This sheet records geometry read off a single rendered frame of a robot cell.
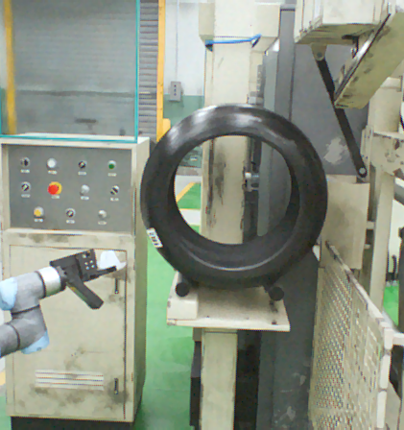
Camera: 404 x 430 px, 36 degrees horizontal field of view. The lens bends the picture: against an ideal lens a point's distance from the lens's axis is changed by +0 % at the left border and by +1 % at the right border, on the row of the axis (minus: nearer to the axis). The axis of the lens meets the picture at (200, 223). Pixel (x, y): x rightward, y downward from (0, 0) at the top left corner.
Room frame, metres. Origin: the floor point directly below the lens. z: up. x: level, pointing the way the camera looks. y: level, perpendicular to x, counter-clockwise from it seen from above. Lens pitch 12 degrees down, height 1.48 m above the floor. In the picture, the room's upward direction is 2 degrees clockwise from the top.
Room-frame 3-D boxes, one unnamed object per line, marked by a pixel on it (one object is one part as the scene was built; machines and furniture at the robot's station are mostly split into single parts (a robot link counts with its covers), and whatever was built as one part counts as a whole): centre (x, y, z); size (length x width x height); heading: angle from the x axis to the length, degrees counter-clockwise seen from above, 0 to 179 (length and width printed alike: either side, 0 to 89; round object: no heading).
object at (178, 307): (1.91, 0.04, 0.83); 0.36 x 0.09 x 0.06; 178
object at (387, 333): (1.67, -0.42, 0.65); 0.90 x 0.02 x 0.70; 178
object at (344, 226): (2.11, -0.49, 1.05); 0.20 x 0.15 x 0.30; 178
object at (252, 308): (1.91, -0.10, 0.80); 0.37 x 0.36 x 0.02; 88
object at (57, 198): (2.59, 0.53, 0.63); 0.56 x 0.41 x 1.27; 88
